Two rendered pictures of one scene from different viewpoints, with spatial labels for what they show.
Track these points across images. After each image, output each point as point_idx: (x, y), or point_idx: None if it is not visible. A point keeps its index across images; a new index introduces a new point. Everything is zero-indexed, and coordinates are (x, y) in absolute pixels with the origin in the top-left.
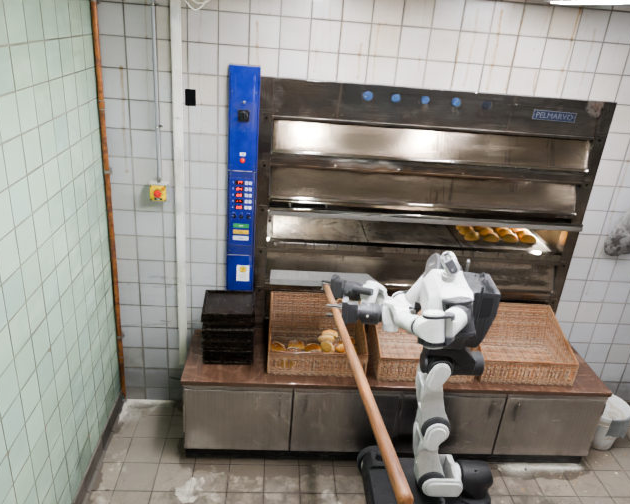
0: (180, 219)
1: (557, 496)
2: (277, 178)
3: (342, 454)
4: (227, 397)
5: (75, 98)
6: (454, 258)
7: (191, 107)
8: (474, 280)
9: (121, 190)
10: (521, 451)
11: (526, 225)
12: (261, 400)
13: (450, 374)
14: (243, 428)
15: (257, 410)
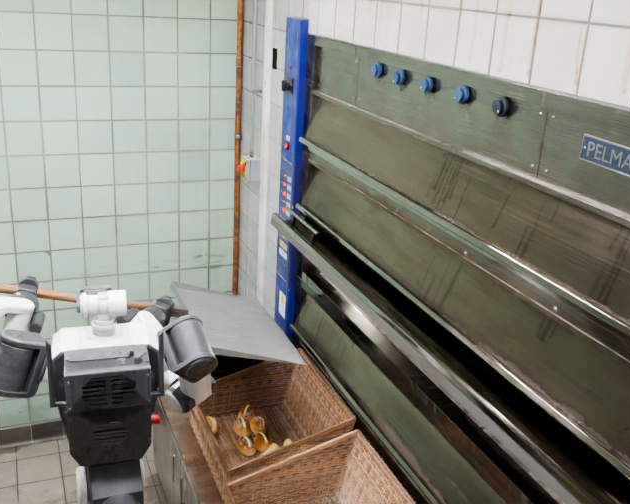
0: (261, 209)
1: None
2: (313, 183)
3: None
4: (162, 420)
5: (172, 43)
6: (100, 296)
7: (274, 71)
8: (113, 353)
9: None
10: None
11: (486, 419)
12: (171, 447)
13: (80, 493)
14: (167, 474)
15: (170, 458)
